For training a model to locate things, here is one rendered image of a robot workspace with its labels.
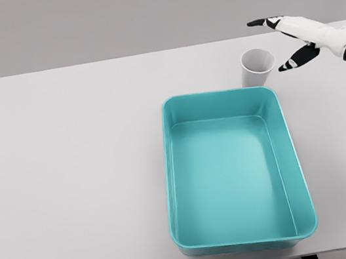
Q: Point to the white paper cup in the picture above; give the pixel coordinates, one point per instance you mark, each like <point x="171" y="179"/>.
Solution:
<point x="255" y="67"/>

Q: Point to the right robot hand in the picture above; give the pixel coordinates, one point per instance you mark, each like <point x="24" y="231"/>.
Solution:
<point x="299" y="28"/>

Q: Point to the teal plastic basket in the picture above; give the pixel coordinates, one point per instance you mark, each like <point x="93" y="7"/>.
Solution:
<point x="233" y="172"/>

